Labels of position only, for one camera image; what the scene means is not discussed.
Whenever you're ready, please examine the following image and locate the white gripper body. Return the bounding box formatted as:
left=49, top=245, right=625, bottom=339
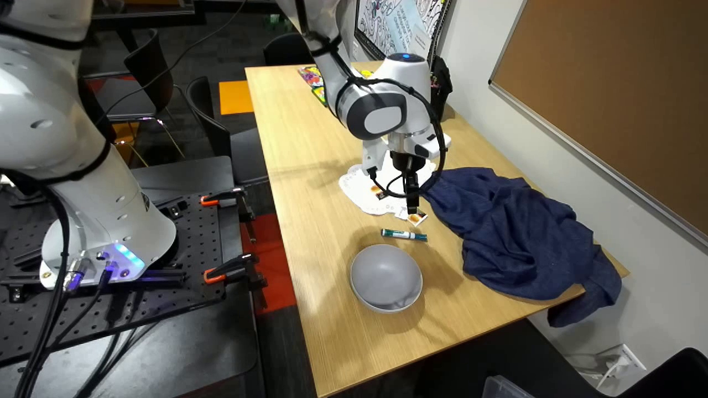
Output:
left=359, top=131, right=445, bottom=172

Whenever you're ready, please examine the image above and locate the green and white marker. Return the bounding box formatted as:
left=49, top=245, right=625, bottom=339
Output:
left=378, top=225, right=432, bottom=245

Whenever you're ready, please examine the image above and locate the white paper doily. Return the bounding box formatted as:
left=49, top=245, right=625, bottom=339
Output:
left=336, top=144, right=432, bottom=222

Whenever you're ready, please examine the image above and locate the grey bowl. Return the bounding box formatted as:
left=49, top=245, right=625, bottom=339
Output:
left=348, top=243, right=427, bottom=315

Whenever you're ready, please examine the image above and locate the colourful printed sheet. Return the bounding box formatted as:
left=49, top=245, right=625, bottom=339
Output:
left=297, top=63, right=333, bottom=106

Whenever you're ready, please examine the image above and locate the navy blue cloth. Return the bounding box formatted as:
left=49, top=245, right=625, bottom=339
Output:
left=421, top=165, right=625, bottom=329

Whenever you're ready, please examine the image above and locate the whiteboard with drawings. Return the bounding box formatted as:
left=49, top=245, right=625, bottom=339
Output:
left=352, top=0, right=455, bottom=67

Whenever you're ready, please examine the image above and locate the dark low chair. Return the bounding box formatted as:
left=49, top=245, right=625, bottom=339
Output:
left=185, top=75, right=248, bottom=158

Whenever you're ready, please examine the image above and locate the black metal legged chair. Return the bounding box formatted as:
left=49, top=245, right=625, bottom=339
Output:
left=118, top=26, right=189, bottom=162

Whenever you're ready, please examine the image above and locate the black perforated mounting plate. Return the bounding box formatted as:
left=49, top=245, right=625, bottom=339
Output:
left=0, top=189, right=229, bottom=368

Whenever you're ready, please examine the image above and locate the white floor power outlet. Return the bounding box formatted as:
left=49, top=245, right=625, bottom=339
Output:
left=573, top=340, right=649, bottom=392

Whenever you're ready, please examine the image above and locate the black fabric chair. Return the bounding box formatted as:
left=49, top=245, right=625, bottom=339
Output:
left=621, top=345, right=708, bottom=398

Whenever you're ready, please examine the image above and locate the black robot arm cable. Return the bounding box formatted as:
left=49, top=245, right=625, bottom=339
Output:
left=293, top=0, right=449, bottom=200

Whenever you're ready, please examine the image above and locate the orange handled clamp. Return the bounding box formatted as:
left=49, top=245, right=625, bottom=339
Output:
left=202, top=252, right=269, bottom=289
left=198, top=185, right=250, bottom=211

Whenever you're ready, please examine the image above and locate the brown corkboard with frame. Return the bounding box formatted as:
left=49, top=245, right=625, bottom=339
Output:
left=487, top=0, right=708, bottom=253

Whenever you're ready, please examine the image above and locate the black base cable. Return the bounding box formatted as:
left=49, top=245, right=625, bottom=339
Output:
left=73, top=262, right=151, bottom=398
left=12, top=257, right=85, bottom=398

